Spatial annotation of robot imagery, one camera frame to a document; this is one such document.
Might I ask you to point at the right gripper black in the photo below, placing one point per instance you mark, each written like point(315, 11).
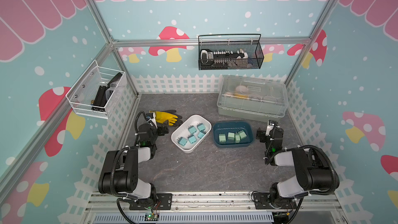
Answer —
point(264, 133)

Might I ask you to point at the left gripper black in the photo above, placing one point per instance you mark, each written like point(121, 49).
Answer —
point(161, 132)

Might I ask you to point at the green plug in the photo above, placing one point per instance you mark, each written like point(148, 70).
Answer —
point(231, 136)
point(237, 138)
point(242, 134)
point(222, 138)

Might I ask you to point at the teal plug bottom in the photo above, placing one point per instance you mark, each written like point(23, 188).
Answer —
point(182, 141)

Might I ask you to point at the teal plug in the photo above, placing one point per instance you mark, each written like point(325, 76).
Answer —
point(201, 127)
point(182, 141)
point(193, 130)
point(192, 139)
point(201, 134)

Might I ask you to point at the white plastic tray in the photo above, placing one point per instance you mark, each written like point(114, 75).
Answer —
point(182, 131)

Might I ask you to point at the dark teal plastic tray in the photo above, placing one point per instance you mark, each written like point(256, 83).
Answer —
point(235, 127)

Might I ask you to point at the teal plug top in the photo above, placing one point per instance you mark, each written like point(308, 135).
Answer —
point(201, 127)

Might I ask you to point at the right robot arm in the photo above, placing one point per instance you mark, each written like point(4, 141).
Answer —
point(314, 172)

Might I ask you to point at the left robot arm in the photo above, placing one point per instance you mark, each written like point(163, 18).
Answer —
point(119, 174)

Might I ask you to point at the clear lidded storage box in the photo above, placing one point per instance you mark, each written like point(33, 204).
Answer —
point(252, 99)

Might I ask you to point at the yellow black rubber glove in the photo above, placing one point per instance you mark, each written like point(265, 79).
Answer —
point(168, 116)

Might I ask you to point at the black device in white basket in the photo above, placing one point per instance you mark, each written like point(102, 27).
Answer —
point(100, 100)

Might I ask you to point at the green circuit board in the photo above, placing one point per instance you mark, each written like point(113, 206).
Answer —
point(151, 217)

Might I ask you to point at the items in black basket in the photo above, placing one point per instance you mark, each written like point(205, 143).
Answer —
point(222, 59)

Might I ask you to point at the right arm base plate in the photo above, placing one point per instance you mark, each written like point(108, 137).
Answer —
point(265, 200)

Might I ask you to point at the white wire wall basket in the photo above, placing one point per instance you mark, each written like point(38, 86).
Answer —
point(83, 92)

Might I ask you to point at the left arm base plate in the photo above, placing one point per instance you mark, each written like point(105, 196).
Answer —
point(158, 202)

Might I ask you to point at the black wire wall basket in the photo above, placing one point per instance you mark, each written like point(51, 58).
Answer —
point(249, 43)

